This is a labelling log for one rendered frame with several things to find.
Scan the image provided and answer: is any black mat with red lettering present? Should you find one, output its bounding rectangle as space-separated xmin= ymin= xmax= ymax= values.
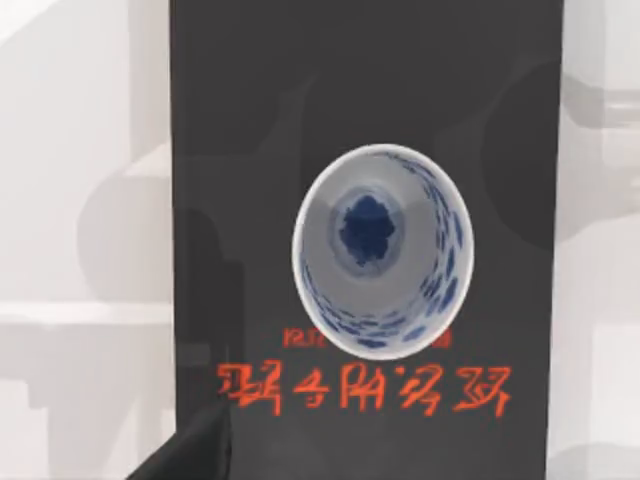
xmin=167 ymin=0 xmax=564 ymax=480

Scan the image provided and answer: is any white and blue porcelain cup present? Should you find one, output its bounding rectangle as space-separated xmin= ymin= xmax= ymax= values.
xmin=291 ymin=143 xmax=475 ymax=361

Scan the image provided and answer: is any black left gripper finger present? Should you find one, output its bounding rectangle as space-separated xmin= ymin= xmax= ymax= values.
xmin=125 ymin=402 xmax=235 ymax=480

